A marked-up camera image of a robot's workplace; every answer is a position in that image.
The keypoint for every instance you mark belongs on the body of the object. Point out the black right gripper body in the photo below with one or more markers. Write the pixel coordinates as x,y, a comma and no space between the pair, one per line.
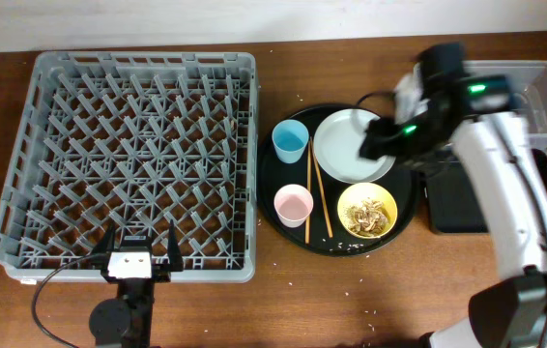
411,140

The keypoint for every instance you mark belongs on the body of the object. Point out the right wooden chopstick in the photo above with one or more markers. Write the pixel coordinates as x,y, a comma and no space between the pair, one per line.
321,188

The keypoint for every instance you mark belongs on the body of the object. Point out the clear plastic bin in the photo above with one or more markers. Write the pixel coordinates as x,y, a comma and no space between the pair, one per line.
527,81

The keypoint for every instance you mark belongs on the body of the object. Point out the wooden chopstick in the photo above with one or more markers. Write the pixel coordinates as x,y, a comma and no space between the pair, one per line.
321,188
308,188

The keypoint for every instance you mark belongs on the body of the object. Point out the round black tray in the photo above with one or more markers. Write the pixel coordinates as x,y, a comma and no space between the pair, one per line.
272,174

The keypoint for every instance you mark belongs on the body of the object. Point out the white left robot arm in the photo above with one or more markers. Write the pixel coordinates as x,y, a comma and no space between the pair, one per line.
126,319

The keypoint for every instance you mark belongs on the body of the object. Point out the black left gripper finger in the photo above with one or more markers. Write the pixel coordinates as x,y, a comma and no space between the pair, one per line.
175,258
105,245

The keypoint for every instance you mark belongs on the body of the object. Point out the black rectangular tray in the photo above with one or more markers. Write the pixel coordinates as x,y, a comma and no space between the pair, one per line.
453,208

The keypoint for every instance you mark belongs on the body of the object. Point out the grey dishwasher rack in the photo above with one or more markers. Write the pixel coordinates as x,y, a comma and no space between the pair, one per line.
158,145

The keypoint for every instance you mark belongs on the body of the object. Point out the grey round plate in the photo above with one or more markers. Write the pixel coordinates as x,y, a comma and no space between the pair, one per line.
336,146

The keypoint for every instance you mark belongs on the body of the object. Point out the food scraps pile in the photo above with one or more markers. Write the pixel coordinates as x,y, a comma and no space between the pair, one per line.
368,219

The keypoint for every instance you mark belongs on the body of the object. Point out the light blue cup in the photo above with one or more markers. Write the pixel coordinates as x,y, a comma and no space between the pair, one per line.
290,137

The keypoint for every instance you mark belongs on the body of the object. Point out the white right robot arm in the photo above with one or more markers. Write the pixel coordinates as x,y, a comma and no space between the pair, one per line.
476,117

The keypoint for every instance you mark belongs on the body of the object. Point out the pink cup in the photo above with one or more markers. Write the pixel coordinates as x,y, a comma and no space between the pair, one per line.
291,205

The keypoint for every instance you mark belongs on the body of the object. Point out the left wooden chopstick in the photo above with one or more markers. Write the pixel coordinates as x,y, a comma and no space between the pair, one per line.
308,188

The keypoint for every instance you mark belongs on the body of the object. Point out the yellow bowl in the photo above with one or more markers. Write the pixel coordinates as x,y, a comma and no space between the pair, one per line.
355,194

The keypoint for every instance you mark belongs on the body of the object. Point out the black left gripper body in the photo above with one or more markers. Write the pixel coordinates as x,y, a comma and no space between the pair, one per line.
158,271

